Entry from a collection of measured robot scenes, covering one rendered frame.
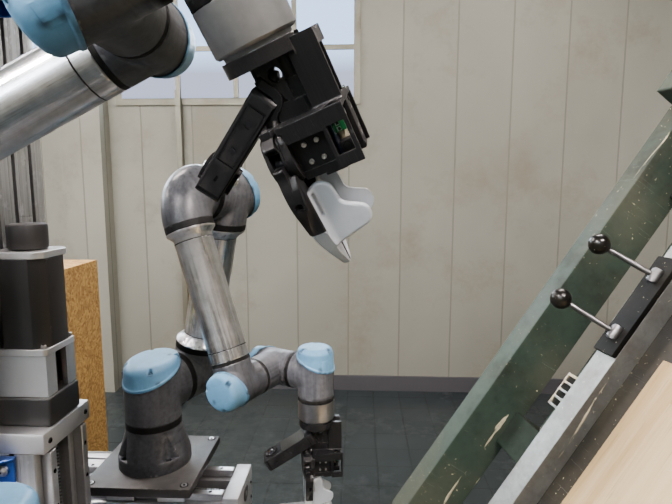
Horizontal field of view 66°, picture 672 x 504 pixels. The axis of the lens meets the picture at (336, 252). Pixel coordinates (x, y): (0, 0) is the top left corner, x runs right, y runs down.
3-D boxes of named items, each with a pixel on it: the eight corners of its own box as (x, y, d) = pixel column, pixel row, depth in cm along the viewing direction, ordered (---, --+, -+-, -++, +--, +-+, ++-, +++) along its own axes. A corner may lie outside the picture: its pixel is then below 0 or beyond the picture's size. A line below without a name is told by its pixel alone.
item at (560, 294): (612, 345, 92) (544, 301, 96) (624, 327, 92) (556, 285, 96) (617, 345, 88) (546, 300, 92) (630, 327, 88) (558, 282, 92)
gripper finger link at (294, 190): (324, 238, 46) (278, 149, 43) (308, 244, 46) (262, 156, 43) (330, 217, 50) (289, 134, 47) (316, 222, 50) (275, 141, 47)
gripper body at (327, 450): (343, 480, 106) (342, 424, 104) (301, 484, 105) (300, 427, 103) (337, 461, 113) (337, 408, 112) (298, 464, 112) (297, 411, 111)
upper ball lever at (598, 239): (651, 289, 91) (581, 248, 96) (664, 272, 91) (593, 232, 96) (658, 287, 88) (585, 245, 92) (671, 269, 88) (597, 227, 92)
